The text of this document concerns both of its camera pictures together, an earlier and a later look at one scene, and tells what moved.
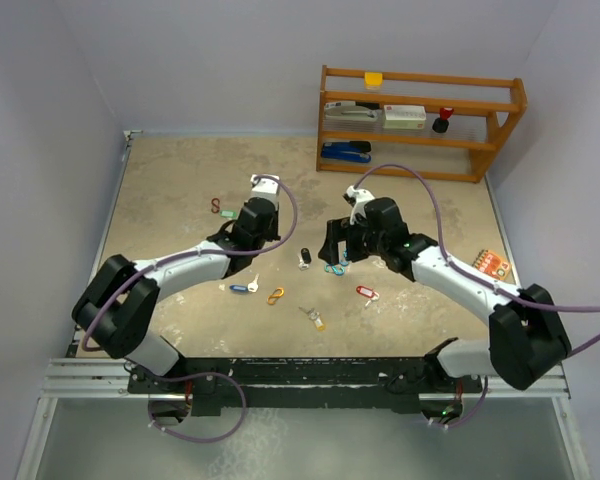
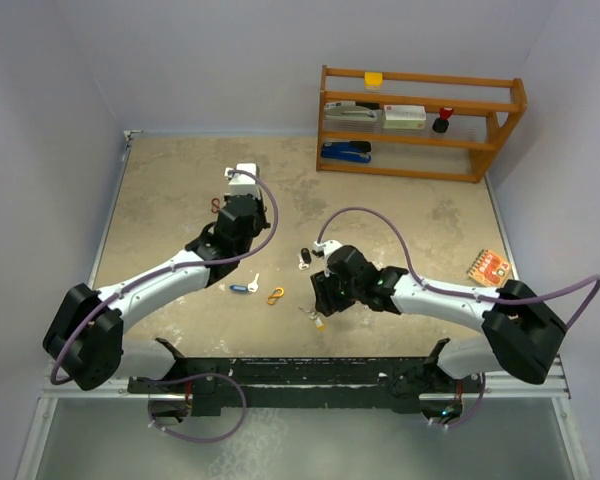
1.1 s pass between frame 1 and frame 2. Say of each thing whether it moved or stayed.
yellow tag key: stayed
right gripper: moved
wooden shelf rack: stayed
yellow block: stayed
